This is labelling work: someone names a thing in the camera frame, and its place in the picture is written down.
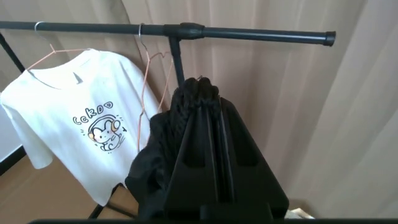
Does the white garment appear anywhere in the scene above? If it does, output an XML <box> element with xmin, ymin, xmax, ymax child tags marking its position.
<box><xmin>0</xmin><ymin>48</ymin><xmax>161</xmax><ymax>207</ymax></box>

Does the beige curtain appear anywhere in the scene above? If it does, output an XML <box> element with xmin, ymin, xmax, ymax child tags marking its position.
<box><xmin>0</xmin><ymin>0</ymin><xmax>398</xmax><ymax>220</ymax></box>

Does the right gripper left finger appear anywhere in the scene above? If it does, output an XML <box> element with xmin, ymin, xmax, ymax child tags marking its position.
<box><xmin>164</xmin><ymin>105</ymin><xmax>223</xmax><ymax>219</ymax></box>

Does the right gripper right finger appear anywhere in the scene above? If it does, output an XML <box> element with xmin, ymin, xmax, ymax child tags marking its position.
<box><xmin>218</xmin><ymin>96</ymin><xmax>289</xmax><ymax>219</ymax></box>

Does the black clothes rack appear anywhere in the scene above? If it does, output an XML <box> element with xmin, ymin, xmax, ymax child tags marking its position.
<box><xmin>0</xmin><ymin>21</ymin><xmax>336</xmax><ymax>220</ymax></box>

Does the black garment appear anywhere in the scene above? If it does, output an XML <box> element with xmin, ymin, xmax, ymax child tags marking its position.
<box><xmin>124</xmin><ymin>76</ymin><xmax>223</xmax><ymax>220</ymax></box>

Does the pink clothes hanger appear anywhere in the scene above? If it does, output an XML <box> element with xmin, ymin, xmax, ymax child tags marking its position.
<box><xmin>136</xmin><ymin>23</ymin><xmax>174</xmax><ymax>153</ymax></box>
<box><xmin>26</xmin><ymin>21</ymin><xmax>91</xmax><ymax>72</ymax></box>

